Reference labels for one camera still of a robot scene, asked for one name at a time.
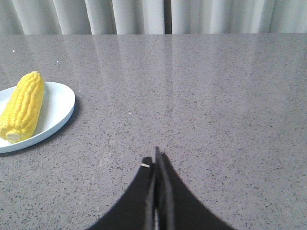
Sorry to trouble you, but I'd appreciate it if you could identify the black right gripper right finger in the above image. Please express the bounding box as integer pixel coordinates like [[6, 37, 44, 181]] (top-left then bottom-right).
[[155, 147, 232, 230]]

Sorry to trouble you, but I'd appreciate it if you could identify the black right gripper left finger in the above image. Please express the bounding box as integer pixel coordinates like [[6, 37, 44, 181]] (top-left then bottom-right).
[[89, 157, 155, 230]]

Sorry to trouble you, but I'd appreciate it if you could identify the light blue round plate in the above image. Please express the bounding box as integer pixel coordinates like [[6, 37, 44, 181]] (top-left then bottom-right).
[[0, 82, 76, 154]]

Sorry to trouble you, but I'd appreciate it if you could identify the yellow plastic corn cob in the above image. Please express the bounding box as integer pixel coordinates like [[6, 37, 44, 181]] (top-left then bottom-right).
[[0, 71, 45, 143]]

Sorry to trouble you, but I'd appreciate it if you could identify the white pleated curtain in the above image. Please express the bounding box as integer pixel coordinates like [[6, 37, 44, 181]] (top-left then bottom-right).
[[0, 0, 307, 35]]

